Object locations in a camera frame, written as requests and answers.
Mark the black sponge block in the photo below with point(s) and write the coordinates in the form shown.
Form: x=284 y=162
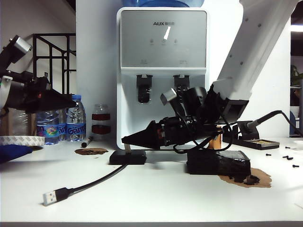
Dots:
x=201 y=164

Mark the silver USB flash drive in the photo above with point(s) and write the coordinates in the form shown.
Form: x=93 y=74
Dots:
x=127 y=148

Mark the fluorescent ceiling light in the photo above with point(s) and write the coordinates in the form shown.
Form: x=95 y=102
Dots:
x=297 y=27

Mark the black sponge scrap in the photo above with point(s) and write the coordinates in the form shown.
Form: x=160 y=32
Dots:
x=252 y=180

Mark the water bottle, Ganten label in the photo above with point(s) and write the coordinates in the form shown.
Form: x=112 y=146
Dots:
x=76 y=123

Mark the copper-coloured metal cylinder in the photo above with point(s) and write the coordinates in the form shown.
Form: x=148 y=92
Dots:
x=217 y=142

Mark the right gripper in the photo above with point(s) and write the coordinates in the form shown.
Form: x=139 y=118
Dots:
x=175 y=132

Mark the blue cloth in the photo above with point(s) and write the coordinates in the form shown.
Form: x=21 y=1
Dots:
x=11 y=153

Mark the blue water jug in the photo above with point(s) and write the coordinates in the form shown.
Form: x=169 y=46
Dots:
x=163 y=3

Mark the black soldering iron stand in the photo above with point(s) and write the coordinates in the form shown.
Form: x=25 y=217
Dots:
x=260 y=144

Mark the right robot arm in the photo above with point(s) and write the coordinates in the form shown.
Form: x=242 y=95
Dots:
x=248 y=59

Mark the clear water bottle, blue cap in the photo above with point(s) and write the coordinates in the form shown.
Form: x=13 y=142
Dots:
x=62 y=130

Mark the large torn brown cardboard scrap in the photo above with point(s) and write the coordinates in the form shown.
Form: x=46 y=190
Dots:
x=262 y=176

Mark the white AUX water dispenser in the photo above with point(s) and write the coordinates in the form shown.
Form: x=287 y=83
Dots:
x=163 y=118

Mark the black marker pen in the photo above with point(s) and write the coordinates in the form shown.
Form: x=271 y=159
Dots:
x=86 y=142

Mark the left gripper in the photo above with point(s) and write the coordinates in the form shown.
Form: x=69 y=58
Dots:
x=26 y=94

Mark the black dispenser tap paddle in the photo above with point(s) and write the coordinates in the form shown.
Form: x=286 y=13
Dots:
x=144 y=92
x=181 y=81

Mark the glass jar, red bands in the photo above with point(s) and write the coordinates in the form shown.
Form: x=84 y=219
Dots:
x=101 y=117

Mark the white double-sided tape roll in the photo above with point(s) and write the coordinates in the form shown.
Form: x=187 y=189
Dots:
x=23 y=141

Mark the black USB hub box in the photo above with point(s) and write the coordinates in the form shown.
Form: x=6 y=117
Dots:
x=137 y=158

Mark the wooden frame with plastic wrap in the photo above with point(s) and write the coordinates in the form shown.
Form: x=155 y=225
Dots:
x=21 y=123

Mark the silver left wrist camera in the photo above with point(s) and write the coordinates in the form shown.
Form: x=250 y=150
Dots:
x=21 y=47

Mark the round brown cardboard scrap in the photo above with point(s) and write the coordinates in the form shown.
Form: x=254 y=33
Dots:
x=91 y=152

